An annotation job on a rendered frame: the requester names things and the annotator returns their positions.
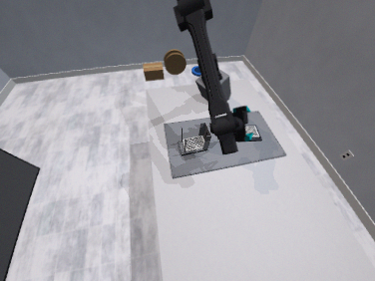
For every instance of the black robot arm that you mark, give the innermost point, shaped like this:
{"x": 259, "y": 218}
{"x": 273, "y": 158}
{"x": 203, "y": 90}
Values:
{"x": 192, "y": 15}

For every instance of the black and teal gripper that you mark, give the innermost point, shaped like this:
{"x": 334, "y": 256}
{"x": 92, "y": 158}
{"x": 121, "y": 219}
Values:
{"x": 241, "y": 113}

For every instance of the white well plate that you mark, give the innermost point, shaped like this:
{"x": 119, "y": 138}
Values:
{"x": 195, "y": 143}
{"x": 252, "y": 130}

